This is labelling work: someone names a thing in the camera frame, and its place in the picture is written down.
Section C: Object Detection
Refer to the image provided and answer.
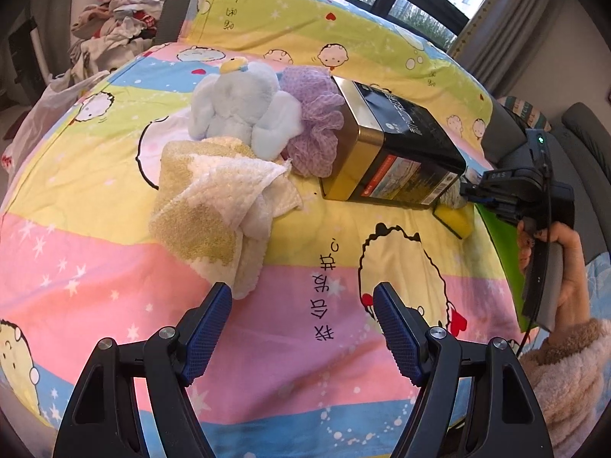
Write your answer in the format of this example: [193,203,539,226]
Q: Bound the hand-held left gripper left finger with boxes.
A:
[52,281,234,458]

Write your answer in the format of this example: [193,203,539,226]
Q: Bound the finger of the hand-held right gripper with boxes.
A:
[459,177,497,207]

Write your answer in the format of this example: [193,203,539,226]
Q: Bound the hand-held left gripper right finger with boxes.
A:
[372,281,554,458]

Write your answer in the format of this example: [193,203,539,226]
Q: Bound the yellow sponge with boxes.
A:
[432,179,475,240]

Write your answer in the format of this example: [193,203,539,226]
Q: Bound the clear bin with green rim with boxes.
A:
[475,203,526,330]

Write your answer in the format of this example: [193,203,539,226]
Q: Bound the yellow and white towel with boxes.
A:
[149,136,302,299]

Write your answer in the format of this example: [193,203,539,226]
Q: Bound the purple mesh bath pouf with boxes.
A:
[279,68,345,177]

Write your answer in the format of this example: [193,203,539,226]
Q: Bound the person's right forearm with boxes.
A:
[518,317,611,458]

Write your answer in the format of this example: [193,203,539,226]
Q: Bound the person's right hand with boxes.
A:
[517,219,588,334]

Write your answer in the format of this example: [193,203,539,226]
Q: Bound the cartoon printed blanket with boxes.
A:
[0,0,526,444]

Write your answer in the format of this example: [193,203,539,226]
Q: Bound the striped cushion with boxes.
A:
[503,95,552,129]

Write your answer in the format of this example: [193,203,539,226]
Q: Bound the grey sofa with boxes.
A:
[480,98,611,268]

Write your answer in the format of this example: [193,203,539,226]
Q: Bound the black and gold tin box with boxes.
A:
[319,75,467,208]

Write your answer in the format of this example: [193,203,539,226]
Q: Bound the blue floral cloth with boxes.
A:
[583,253,611,320]

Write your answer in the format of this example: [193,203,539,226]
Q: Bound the beige curtain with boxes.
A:
[449,0,574,96]

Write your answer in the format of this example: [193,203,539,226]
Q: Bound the light blue plush elephant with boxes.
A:
[187,57,304,159]

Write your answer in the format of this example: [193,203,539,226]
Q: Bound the white plastic bag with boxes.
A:
[0,71,110,173]

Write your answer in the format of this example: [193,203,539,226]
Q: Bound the pile of clothes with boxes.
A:
[69,0,165,82]

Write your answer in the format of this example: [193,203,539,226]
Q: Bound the grey upholstered backrest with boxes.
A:
[157,0,206,46]

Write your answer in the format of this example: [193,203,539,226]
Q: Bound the dark furniture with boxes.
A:
[7,16,51,106]

